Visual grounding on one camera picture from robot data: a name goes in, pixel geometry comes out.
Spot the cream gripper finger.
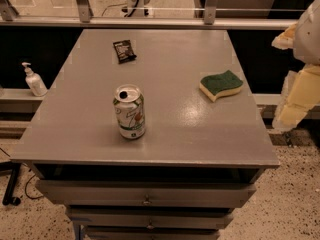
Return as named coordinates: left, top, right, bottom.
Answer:
left=271, top=24, right=297, bottom=50
left=272, top=64, right=320, bottom=130

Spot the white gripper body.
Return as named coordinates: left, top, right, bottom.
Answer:
left=293, top=0, right=320, bottom=65

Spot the white green 7up can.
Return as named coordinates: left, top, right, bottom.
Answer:
left=113, top=84, right=145, bottom=140

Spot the green yellow sponge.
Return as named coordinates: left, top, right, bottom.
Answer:
left=199, top=70, right=243, bottom=102

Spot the grey drawer cabinet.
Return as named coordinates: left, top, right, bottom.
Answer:
left=9, top=28, right=281, bottom=240

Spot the black snack packet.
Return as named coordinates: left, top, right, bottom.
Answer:
left=113, top=40, right=136, bottom=64

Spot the top drawer with knob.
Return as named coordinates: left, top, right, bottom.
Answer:
left=36, top=180, right=256, bottom=208

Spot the drawer with knob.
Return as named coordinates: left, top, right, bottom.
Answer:
left=36, top=180, right=256, bottom=208
left=66, top=208, right=233, bottom=229

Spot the white pump dispenser bottle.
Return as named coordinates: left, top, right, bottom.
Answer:
left=22, top=62, right=48, bottom=97

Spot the middle drawer with knob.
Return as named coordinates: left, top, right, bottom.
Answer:
left=66, top=208, right=233, bottom=229

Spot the bottom drawer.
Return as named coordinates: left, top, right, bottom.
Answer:
left=85, top=226, right=220, bottom=240

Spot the black stand leg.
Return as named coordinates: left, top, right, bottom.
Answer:
left=0, top=161, right=21, bottom=206

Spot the metal railing frame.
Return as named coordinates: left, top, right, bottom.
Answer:
left=0, top=0, right=304, bottom=30

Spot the black floor cable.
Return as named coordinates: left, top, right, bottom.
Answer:
left=0, top=147, right=44, bottom=201

